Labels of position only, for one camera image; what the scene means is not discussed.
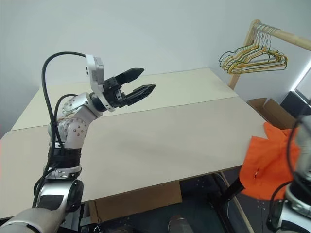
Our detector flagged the black table leg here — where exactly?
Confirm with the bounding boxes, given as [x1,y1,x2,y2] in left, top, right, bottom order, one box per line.
[211,172,245,233]

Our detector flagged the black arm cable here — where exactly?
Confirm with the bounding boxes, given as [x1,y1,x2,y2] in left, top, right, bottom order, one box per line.
[268,118,302,229]
[33,51,87,209]

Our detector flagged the dark green wire hanger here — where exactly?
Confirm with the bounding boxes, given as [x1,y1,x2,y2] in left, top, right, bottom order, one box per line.
[219,24,275,67]

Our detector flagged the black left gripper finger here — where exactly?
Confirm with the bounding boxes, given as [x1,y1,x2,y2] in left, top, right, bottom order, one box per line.
[125,83,156,107]
[116,67,145,85]

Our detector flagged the black cabinet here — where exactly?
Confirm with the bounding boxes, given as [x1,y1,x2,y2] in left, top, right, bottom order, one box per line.
[280,91,311,120]

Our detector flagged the open brown cardboard box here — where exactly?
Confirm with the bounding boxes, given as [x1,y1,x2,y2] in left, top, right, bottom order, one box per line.
[247,97,304,131]

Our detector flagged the light wooden clothes rack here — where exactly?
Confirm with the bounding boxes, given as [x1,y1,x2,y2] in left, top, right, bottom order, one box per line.
[227,19,311,89]

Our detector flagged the bunch of wire hangers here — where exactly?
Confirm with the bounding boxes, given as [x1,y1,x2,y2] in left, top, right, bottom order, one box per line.
[223,24,282,73]

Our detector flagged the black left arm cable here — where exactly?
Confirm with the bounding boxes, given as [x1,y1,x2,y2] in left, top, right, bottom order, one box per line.
[33,51,87,209]

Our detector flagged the orange shorts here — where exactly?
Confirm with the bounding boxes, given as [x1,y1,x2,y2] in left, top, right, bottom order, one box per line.
[239,122,302,201]

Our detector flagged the flat brown cardboard box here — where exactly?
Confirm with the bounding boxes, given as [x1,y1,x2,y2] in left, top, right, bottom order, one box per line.
[88,181,183,223]

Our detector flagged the bright window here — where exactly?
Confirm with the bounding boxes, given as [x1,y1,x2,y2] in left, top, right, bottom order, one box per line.
[291,59,311,96]

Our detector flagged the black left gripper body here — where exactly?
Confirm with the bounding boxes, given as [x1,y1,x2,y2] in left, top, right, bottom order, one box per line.
[104,76,129,109]

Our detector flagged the orange wire hanger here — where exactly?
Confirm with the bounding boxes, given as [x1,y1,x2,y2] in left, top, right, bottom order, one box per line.
[229,26,288,75]

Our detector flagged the dark rounded shape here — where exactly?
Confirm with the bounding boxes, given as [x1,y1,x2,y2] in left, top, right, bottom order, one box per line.
[167,213,193,233]

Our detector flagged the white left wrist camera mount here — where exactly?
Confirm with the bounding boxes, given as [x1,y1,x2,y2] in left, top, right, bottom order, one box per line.
[85,55,115,113]

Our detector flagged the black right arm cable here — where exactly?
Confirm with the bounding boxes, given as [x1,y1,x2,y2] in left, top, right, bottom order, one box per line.
[268,118,302,229]

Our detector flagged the white wire hanger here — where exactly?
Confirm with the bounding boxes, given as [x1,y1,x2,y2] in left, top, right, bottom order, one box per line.
[222,24,280,70]

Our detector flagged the light wooden slat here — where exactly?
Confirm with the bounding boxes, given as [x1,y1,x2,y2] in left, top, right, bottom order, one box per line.
[219,171,255,233]

